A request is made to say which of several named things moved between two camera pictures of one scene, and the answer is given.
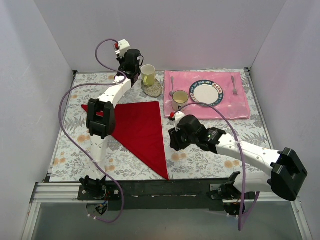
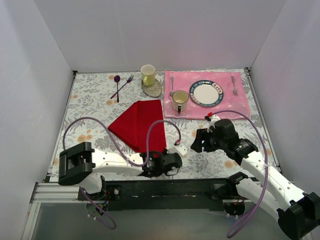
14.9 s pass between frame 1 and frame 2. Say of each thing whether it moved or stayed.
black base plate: stayed
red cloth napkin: moved
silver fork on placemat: stayed
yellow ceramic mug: stayed
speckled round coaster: stayed
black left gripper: moved
